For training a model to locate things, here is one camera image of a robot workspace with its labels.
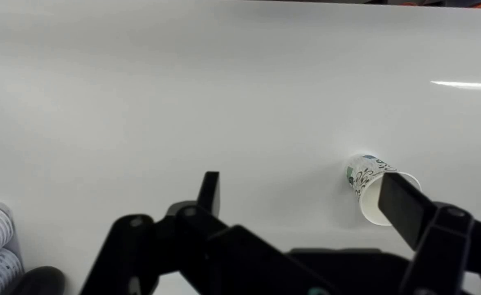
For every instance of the black tumbler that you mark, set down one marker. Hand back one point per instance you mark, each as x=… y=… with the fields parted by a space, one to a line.
x=42 y=280

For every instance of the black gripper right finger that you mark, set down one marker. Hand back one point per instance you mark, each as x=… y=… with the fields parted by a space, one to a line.
x=405 y=207

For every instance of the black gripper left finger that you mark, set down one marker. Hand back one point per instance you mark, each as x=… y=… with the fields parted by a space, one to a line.
x=209 y=197

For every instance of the patterned paper cup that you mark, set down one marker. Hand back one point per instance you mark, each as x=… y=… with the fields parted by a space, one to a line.
x=364 y=174

